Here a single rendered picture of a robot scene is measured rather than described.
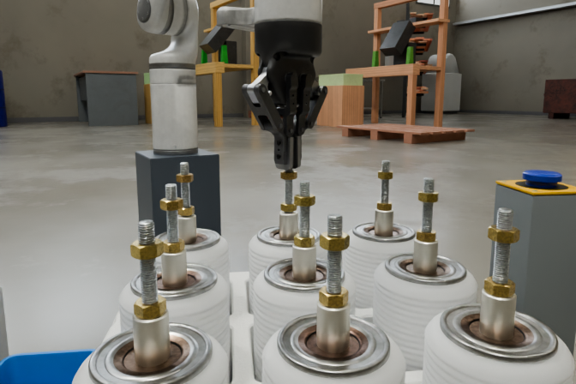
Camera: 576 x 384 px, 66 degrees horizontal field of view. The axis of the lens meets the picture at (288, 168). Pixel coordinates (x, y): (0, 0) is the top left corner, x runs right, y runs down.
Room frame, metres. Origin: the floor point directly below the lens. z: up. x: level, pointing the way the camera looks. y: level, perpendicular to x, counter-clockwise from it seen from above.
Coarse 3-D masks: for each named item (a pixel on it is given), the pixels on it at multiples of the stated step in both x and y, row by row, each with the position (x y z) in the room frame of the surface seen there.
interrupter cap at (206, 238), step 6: (198, 228) 0.53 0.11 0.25; (162, 234) 0.51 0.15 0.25; (198, 234) 0.52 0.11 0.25; (204, 234) 0.51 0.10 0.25; (210, 234) 0.51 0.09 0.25; (216, 234) 0.51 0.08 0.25; (162, 240) 0.49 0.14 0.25; (198, 240) 0.50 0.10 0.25; (204, 240) 0.49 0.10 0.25; (210, 240) 0.49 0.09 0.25; (216, 240) 0.49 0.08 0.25; (186, 246) 0.47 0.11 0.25; (192, 246) 0.47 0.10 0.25; (198, 246) 0.47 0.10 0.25; (204, 246) 0.47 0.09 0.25; (210, 246) 0.48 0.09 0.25
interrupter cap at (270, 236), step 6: (264, 228) 0.53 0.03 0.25; (270, 228) 0.54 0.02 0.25; (276, 228) 0.54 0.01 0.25; (312, 228) 0.53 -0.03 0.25; (258, 234) 0.51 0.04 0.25; (264, 234) 0.51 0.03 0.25; (270, 234) 0.52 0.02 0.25; (276, 234) 0.52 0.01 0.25; (312, 234) 0.51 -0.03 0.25; (318, 234) 0.51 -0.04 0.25; (264, 240) 0.49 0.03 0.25; (270, 240) 0.49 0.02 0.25; (276, 240) 0.49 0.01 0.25; (282, 240) 0.49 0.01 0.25; (288, 240) 0.49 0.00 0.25; (318, 240) 0.50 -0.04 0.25; (282, 246) 0.48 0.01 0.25; (288, 246) 0.48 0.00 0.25
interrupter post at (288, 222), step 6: (282, 216) 0.51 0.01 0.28; (288, 216) 0.50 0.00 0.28; (294, 216) 0.50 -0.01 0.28; (282, 222) 0.51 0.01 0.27; (288, 222) 0.50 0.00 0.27; (294, 222) 0.50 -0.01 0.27; (282, 228) 0.51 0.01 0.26; (288, 228) 0.50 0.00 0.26; (294, 228) 0.50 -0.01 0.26; (282, 234) 0.51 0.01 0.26; (288, 234) 0.50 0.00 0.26; (294, 234) 0.50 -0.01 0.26
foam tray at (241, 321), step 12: (240, 276) 0.56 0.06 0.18; (240, 288) 0.53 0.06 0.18; (240, 300) 0.49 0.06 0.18; (240, 312) 0.46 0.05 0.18; (360, 312) 0.46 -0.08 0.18; (372, 312) 0.46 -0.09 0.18; (240, 324) 0.44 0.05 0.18; (252, 324) 0.44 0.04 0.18; (108, 336) 0.41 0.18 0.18; (240, 336) 0.41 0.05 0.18; (252, 336) 0.44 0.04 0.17; (240, 348) 0.39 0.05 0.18; (252, 348) 0.44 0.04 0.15; (240, 360) 0.37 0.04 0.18; (252, 360) 0.37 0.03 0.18; (240, 372) 0.35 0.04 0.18; (252, 372) 0.36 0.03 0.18; (408, 372) 0.35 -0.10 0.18; (420, 372) 0.35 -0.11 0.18
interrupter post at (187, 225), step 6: (180, 216) 0.49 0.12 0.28; (192, 216) 0.49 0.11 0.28; (180, 222) 0.49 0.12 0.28; (186, 222) 0.49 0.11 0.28; (192, 222) 0.49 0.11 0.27; (180, 228) 0.49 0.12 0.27; (186, 228) 0.49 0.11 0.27; (192, 228) 0.49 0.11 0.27; (180, 234) 0.49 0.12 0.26; (186, 234) 0.49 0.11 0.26; (192, 234) 0.49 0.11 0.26; (186, 240) 0.49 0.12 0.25; (192, 240) 0.49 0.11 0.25
